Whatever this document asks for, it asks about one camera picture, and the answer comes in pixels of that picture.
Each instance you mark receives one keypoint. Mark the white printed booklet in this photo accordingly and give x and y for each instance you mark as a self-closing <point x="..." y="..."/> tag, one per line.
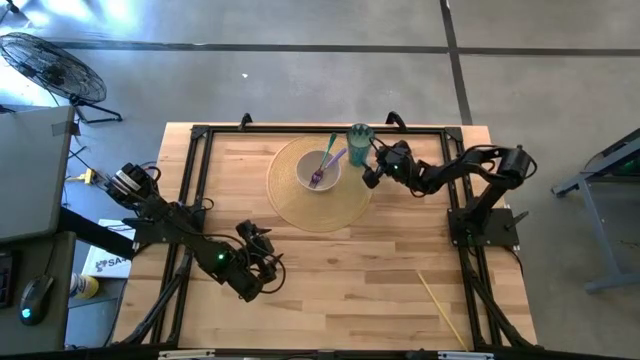
<point x="107" y="262"/>

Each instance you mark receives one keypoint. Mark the grey metal table stand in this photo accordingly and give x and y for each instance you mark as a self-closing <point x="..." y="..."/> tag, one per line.
<point x="595" y="230"/>

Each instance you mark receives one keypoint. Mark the black desk beam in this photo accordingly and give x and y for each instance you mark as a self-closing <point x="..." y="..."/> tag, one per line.
<point x="95" y="232"/>

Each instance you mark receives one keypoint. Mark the beige round bowl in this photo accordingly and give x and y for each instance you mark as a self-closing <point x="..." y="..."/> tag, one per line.
<point x="305" y="172"/>

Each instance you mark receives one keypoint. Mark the white edge bracket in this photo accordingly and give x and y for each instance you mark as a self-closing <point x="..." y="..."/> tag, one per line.
<point x="465" y="355"/>
<point x="185" y="354"/>

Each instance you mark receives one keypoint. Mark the black floor fan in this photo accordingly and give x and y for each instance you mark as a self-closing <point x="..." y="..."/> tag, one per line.
<point x="52" y="67"/>

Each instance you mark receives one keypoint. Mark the teal translucent plastic cup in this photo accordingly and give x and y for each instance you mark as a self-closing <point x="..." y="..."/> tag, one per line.
<point x="360" y="145"/>

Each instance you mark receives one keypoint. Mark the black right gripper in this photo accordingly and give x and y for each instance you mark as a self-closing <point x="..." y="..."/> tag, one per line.
<point x="397" y="160"/>

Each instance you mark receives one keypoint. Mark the purple plastic fork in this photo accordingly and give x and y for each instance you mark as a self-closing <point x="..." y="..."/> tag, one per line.
<point x="332" y="162"/>

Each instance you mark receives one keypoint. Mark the black computer mouse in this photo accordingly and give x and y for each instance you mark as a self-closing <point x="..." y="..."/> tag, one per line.
<point x="35" y="300"/>

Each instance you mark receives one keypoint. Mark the dark lower desk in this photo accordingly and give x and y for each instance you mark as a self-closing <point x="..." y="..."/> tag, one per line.
<point x="35" y="340"/>

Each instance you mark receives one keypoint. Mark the black aluminium table frame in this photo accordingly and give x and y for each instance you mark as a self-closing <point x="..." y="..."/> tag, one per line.
<point x="300" y="129"/>

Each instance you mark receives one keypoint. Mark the yellow bottle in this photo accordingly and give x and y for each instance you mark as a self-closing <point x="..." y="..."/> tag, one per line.
<point x="85" y="286"/>

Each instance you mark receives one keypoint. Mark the black keyboard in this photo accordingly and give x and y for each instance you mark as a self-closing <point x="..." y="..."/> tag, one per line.
<point x="5" y="280"/>

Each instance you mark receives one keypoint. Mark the black table clamp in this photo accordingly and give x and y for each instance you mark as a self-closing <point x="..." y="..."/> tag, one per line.
<point x="245" y="120"/>
<point x="396" y="118"/>

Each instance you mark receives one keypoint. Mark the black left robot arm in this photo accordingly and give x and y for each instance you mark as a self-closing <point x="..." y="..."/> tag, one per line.
<point x="200" y="245"/>

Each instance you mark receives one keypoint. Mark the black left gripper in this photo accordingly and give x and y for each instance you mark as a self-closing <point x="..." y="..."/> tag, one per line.
<point x="262" y="267"/>

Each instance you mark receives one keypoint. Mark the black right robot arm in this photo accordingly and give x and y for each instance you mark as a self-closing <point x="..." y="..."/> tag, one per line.
<point x="450" y="172"/>

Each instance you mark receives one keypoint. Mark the round woven straw placemat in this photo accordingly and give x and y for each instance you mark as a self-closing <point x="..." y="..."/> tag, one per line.
<point x="315" y="212"/>

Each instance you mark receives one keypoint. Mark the green plastic spoon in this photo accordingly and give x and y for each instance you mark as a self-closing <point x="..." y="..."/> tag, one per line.
<point x="329" y="149"/>

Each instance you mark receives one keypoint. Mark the thin yellow strip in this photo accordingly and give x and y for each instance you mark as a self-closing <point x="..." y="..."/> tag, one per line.
<point x="442" y="310"/>

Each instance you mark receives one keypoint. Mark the yellow power plug block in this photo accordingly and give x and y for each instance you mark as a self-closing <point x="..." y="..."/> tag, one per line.
<point x="89" y="176"/>

